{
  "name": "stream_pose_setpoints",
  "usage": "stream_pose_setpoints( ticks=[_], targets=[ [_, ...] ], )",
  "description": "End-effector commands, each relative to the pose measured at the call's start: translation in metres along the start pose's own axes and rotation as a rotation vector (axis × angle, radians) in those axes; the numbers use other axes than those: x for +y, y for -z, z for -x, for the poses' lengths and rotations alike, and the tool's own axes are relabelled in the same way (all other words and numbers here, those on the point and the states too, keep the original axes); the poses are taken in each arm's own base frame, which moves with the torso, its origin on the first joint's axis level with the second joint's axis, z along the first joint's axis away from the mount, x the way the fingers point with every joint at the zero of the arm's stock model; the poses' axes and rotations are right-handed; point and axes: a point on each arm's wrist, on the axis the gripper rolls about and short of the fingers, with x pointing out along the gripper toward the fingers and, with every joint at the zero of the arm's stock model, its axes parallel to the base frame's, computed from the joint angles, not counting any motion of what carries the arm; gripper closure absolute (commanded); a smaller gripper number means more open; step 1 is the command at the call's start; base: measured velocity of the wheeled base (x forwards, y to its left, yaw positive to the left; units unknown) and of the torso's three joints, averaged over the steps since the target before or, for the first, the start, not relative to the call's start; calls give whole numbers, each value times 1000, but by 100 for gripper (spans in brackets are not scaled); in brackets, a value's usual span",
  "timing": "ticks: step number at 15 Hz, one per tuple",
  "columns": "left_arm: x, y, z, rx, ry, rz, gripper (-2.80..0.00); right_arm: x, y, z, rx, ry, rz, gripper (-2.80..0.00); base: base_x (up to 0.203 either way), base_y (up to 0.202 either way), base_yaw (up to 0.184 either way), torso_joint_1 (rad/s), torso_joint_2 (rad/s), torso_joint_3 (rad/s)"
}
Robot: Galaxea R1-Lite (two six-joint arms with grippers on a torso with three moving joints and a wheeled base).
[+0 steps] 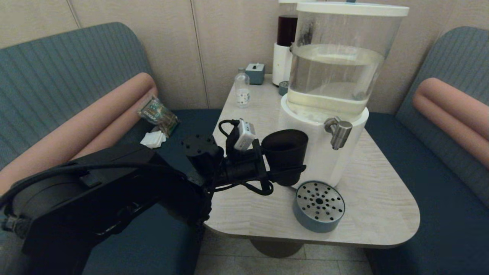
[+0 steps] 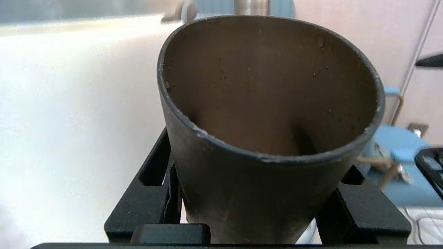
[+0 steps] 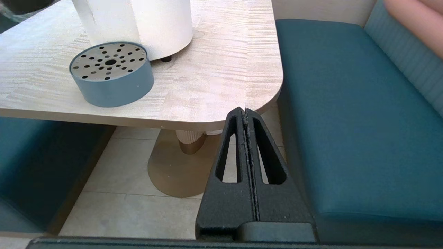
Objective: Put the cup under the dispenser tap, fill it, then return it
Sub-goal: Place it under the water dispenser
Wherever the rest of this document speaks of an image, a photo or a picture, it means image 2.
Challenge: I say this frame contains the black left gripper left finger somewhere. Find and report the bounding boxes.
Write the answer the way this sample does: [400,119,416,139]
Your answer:
[105,128,211,244]

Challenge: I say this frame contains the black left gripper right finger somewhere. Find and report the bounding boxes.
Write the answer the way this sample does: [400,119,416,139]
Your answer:
[315,165,412,244]

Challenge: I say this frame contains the large white water dispenser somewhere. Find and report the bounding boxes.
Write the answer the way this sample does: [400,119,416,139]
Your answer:
[0,14,187,249]

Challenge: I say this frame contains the dark brown plastic cup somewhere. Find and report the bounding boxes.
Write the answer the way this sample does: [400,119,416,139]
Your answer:
[157,15,386,244]

